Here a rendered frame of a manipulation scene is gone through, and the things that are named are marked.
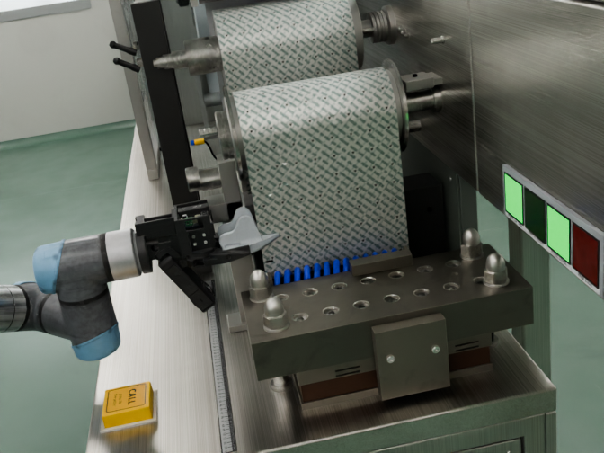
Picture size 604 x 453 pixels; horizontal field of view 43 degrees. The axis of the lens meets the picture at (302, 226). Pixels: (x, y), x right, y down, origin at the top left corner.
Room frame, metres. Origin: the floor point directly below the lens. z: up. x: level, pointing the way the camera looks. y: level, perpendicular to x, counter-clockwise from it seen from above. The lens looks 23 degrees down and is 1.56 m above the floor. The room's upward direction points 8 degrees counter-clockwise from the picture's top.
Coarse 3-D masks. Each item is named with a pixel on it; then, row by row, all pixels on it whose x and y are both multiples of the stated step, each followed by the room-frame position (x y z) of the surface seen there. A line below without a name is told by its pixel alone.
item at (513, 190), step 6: (510, 180) 0.90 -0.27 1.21; (510, 186) 0.90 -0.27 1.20; (516, 186) 0.89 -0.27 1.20; (510, 192) 0.91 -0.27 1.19; (516, 192) 0.89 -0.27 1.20; (510, 198) 0.91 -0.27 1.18; (516, 198) 0.89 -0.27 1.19; (510, 204) 0.91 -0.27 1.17; (516, 204) 0.89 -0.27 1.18; (510, 210) 0.91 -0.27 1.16; (516, 210) 0.89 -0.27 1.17; (516, 216) 0.89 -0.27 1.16
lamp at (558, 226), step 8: (552, 216) 0.79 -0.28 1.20; (560, 216) 0.77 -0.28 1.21; (552, 224) 0.79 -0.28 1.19; (560, 224) 0.77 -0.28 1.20; (568, 224) 0.75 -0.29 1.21; (552, 232) 0.79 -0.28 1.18; (560, 232) 0.77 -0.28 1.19; (568, 232) 0.75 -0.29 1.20; (552, 240) 0.79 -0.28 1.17; (560, 240) 0.77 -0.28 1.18; (568, 240) 0.75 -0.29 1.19; (552, 248) 0.79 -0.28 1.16; (560, 248) 0.77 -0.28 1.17; (568, 248) 0.75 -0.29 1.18; (568, 256) 0.75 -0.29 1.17
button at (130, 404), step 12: (144, 384) 1.00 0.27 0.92; (108, 396) 0.98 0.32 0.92; (120, 396) 0.98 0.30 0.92; (132, 396) 0.97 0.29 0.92; (144, 396) 0.97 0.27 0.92; (108, 408) 0.95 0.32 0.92; (120, 408) 0.95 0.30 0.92; (132, 408) 0.94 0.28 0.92; (144, 408) 0.94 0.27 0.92; (108, 420) 0.94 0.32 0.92; (120, 420) 0.94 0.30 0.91; (132, 420) 0.94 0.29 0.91; (144, 420) 0.94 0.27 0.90
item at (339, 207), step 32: (320, 160) 1.11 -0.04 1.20; (352, 160) 1.11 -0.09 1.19; (384, 160) 1.12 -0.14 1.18; (256, 192) 1.10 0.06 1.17; (288, 192) 1.10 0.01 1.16; (320, 192) 1.11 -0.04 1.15; (352, 192) 1.11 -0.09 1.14; (384, 192) 1.12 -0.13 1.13; (288, 224) 1.10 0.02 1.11; (320, 224) 1.11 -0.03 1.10; (352, 224) 1.11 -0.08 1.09; (384, 224) 1.12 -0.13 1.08; (288, 256) 1.10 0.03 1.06; (320, 256) 1.11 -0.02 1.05; (352, 256) 1.11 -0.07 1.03
